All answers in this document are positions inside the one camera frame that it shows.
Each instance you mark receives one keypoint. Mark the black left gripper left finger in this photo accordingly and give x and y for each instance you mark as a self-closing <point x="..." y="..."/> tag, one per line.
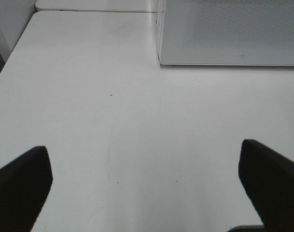
<point x="25" y="184"/>

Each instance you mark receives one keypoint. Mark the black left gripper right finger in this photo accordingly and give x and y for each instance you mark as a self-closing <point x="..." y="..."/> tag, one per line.
<point x="268" y="180"/>

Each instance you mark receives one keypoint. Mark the white microwave door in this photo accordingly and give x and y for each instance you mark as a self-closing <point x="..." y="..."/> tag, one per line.
<point x="226" y="32"/>

